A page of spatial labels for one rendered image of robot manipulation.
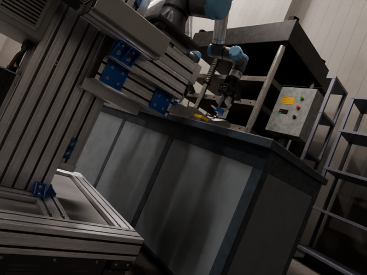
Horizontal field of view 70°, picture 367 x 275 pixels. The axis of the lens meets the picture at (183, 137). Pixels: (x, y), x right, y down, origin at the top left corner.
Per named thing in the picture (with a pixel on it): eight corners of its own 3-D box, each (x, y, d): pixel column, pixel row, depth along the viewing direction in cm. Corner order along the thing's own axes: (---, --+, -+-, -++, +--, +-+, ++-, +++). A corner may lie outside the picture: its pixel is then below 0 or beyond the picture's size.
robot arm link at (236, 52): (220, 54, 150) (224, 64, 160) (238, 58, 145) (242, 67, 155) (225, 42, 150) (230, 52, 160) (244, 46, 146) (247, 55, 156)
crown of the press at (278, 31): (271, 79, 214) (299, 13, 218) (176, 74, 312) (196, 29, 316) (309, 119, 268) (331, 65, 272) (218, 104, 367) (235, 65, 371)
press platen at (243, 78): (270, 82, 230) (272, 76, 230) (190, 77, 313) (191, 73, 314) (301, 113, 276) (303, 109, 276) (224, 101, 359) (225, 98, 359)
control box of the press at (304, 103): (242, 271, 189) (316, 87, 199) (212, 249, 212) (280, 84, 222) (257, 271, 204) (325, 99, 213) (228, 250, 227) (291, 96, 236)
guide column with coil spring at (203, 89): (170, 165, 271) (219, 52, 279) (167, 163, 275) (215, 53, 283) (174, 167, 274) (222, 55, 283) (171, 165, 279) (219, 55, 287)
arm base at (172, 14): (162, 19, 100) (172, -4, 101) (142, 24, 112) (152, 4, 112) (189, 42, 110) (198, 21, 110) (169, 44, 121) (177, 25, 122)
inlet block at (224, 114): (212, 109, 151) (215, 101, 152) (206, 108, 155) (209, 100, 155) (225, 118, 160) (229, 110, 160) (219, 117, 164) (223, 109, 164)
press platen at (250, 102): (258, 106, 227) (260, 101, 227) (180, 94, 310) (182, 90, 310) (292, 136, 275) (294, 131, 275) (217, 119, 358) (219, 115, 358)
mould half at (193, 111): (187, 120, 158) (196, 100, 159) (163, 113, 178) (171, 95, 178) (234, 146, 190) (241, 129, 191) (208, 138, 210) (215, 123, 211)
